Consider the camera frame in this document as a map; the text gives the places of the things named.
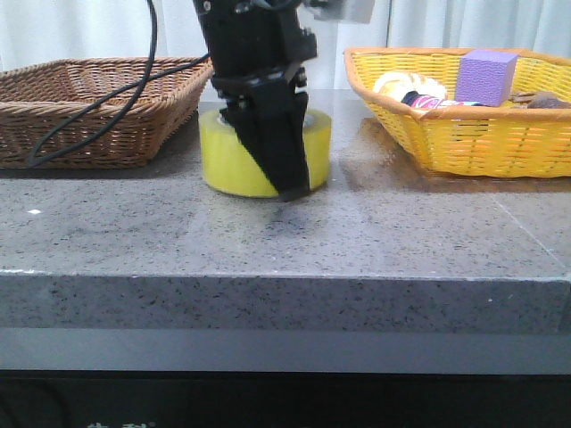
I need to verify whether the purple foam cube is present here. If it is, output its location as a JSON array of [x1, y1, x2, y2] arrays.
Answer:
[[455, 50, 518, 107]]

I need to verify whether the white curtain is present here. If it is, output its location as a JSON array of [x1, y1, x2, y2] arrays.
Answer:
[[1, 1, 570, 89]]

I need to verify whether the brown wicker basket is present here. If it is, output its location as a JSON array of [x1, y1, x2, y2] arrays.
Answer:
[[1, 57, 213, 169]]

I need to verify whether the black cable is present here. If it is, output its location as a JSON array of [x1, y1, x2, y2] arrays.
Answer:
[[27, 0, 211, 169]]

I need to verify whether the yellow tape roll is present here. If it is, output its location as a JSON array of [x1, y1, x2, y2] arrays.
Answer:
[[199, 109, 332, 198]]

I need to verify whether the yellow wicker basket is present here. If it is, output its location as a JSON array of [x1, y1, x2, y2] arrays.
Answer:
[[344, 46, 570, 178]]

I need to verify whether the pink black packet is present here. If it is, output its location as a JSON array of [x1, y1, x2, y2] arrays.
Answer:
[[401, 91, 482, 109]]

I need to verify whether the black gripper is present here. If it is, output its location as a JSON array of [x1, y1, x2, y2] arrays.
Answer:
[[194, 1, 317, 202]]

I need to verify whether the brown toy item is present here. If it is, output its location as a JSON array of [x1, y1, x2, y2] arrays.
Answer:
[[509, 91, 570, 109]]

